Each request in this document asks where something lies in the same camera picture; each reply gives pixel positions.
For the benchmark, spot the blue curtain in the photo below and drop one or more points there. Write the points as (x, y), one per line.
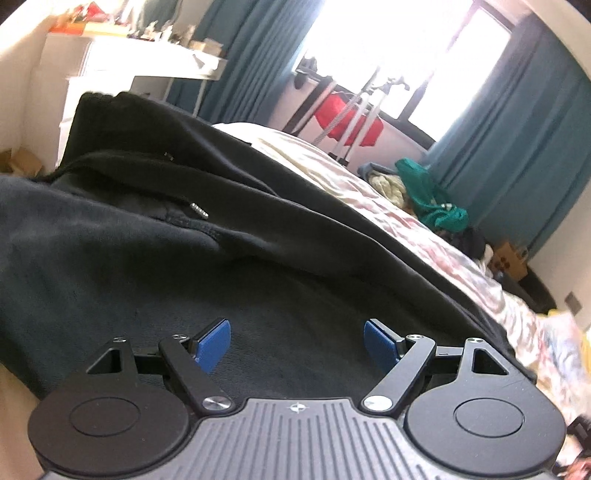
(249, 55)
(517, 138)

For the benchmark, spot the black armchair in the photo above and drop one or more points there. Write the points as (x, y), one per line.
(535, 290)

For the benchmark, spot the green garment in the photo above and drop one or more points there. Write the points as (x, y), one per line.
(420, 189)

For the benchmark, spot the red garment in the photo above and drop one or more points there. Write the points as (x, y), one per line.
(332, 110)

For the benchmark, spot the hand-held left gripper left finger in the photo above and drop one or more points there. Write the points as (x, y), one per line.
(212, 344)

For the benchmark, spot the bed with pastel sheet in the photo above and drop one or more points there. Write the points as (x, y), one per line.
(415, 240)

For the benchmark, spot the dark wall switch plate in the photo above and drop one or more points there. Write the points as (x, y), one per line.
(574, 301)

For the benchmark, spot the pastel pillow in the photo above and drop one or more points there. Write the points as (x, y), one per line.
(568, 341)

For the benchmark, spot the brown cardboard box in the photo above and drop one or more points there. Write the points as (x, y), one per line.
(508, 263)

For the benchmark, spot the small dark cloth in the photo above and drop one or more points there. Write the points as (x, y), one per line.
(304, 71)

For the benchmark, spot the pale yellow garment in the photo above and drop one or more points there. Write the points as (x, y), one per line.
(390, 189)

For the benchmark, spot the white dressing table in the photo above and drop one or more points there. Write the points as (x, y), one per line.
(115, 60)

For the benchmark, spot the window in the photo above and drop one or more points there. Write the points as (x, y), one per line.
(415, 55)

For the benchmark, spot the white plastic bag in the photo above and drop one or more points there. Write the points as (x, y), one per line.
(487, 254)

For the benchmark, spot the black hoodie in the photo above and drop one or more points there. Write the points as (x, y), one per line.
(138, 258)

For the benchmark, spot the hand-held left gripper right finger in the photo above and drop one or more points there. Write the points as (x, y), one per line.
(381, 344)

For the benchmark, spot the orange tray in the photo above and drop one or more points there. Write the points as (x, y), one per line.
(67, 27)

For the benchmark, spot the dark cloth pile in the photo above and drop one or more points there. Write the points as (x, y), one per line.
(464, 242)

